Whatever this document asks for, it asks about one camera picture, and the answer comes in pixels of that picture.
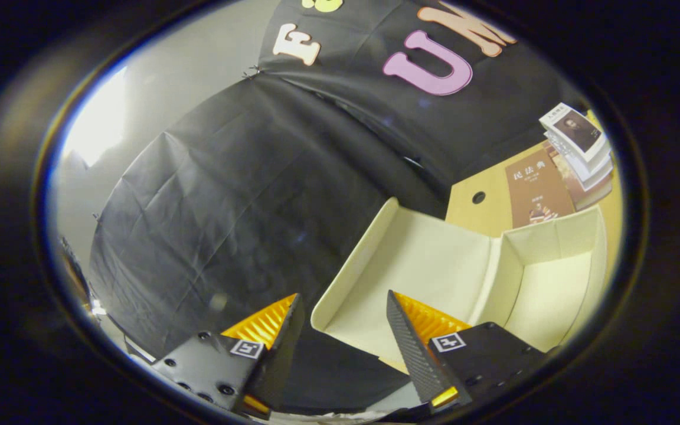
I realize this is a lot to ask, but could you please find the beige fabric storage box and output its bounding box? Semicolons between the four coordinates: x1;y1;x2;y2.
310;198;607;375

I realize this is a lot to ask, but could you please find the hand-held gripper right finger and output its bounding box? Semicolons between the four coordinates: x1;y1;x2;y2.
386;290;547;414

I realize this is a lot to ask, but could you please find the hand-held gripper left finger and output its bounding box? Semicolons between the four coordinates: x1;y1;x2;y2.
151;293;305;421

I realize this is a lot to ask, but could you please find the thick tan book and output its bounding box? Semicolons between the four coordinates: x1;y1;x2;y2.
552;156;614;211

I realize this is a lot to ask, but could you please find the white paperback book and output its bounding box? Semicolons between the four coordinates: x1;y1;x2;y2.
547;133;613;181

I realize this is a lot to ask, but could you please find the white portrait cover book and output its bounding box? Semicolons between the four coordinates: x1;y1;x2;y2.
540;103;607;163

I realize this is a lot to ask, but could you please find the black backdrop cloth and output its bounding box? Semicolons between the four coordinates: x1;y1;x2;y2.
89;0;589;414

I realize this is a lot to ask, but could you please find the brown cover book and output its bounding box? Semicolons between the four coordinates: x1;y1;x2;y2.
505;151;577;229

